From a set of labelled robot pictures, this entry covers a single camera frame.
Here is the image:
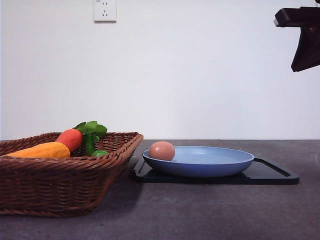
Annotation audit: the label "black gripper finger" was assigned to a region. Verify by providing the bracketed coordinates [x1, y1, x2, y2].
[291, 6, 320, 72]

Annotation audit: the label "blue plate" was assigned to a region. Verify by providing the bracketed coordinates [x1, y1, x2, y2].
[142, 146, 255, 178]

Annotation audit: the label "brown egg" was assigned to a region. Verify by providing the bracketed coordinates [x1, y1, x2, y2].
[148, 141, 176, 161]

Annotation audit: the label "brown wicker basket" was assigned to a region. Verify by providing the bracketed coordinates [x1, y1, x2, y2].
[0, 132, 144, 218]

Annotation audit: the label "black tray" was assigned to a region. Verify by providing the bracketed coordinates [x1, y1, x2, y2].
[132, 157, 300, 185]

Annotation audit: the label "green toy carrot leaves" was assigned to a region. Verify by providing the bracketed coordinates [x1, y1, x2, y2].
[72, 120, 108, 157]

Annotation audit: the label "red-orange toy carrot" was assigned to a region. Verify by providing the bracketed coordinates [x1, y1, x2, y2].
[56, 129, 83, 152]

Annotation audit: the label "yellow-orange toy vegetable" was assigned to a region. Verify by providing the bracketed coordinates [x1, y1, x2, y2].
[3, 142, 71, 159]

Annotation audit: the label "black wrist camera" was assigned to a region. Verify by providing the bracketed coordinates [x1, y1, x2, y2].
[273, 7, 303, 28]

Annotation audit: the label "white wall socket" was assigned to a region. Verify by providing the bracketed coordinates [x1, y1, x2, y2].
[94, 0, 117, 24]

